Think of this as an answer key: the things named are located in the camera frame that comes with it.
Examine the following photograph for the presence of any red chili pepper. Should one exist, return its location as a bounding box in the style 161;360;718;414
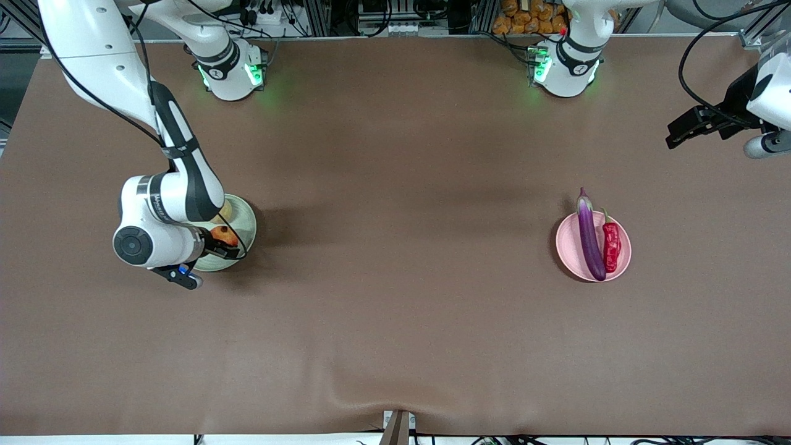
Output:
602;208;622;274

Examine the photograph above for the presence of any purple eggplant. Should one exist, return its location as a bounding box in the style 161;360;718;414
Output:
576;187;607;282

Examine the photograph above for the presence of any pale green round plate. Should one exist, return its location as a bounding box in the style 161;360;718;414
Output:
192;193;257;273

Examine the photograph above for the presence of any pink round plate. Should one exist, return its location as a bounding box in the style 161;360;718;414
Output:
555;210;632;283

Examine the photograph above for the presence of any bag of orange snacks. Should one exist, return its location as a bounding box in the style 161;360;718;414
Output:
493;0;569;35

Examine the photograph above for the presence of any brown table mat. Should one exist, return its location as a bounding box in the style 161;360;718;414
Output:
0;34;791;436

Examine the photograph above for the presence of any white power strip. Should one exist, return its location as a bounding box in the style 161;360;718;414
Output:
226;5;310;38

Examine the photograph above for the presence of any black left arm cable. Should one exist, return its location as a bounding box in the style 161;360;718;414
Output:
678;0;791;124

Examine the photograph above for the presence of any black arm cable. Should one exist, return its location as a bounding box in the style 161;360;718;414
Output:
37;0;249;260
678;0;791;124

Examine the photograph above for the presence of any aluminium frame rail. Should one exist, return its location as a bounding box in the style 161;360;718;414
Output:
738;0;791;50
0;0;56;55

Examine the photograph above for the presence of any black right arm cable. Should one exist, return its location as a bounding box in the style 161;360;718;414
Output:
37;0;249;260

